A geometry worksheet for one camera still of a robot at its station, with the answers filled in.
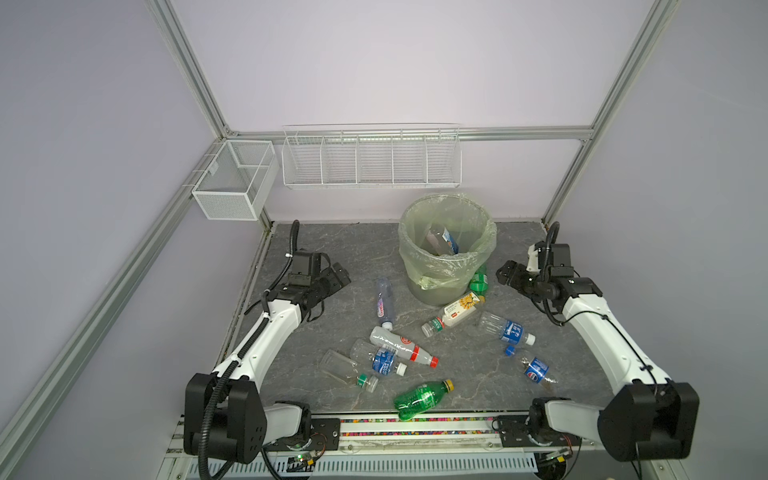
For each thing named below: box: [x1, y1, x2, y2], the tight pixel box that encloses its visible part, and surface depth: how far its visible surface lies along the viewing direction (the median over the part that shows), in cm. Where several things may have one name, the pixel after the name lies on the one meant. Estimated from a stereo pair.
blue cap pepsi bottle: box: [521, 357, 558, 384], surface depth 80 cm
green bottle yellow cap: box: [394, 379, 455, 421], surface depth 76 cm
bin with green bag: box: [398, 192, 498, 306], surface depth 88 cm
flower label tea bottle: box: [421, 292, 481, 338], surface depth 91 cm
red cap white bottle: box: [369, 326, 439, 368], surface depth 86 cm
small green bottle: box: [469, 264, 489, 297], surface depth 98 cm
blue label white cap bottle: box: [350, 338, 408, 377], surface depth 82 cm
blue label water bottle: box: [478, 311, 536, 346], surface depth 88 cm
